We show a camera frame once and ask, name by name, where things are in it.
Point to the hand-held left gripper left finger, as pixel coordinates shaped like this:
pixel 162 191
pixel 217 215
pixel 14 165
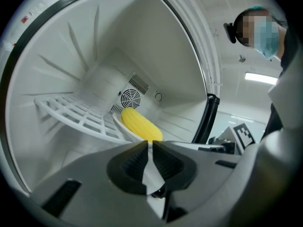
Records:
pixel 94 193

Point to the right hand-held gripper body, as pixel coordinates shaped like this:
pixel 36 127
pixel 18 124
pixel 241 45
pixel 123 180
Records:
pixel 229 138

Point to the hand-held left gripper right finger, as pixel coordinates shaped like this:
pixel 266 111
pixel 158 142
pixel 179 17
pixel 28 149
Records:
pixel 208 188

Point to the white plate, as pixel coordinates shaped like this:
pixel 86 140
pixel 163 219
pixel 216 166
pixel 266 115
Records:
pixel 123 129

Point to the yellow corn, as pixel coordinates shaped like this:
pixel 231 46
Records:
pixel 142 126

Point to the black mini fridge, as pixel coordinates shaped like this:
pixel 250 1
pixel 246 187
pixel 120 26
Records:
pixel 165 55

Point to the person in face mask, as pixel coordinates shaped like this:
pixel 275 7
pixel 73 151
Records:
pixel 272 122

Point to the ceiling light panel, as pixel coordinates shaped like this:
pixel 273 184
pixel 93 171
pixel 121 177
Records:
pixel 260 77

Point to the small ceiling sensor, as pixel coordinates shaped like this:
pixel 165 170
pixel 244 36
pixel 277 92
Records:
pixel 242 58

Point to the blue face mask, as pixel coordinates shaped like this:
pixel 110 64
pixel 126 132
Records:
pixel 267 39

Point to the person's head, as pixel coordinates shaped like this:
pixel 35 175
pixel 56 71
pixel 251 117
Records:
pixel 246 29

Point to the black head camera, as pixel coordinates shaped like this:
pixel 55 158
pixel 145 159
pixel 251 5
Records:
pixel 230 33

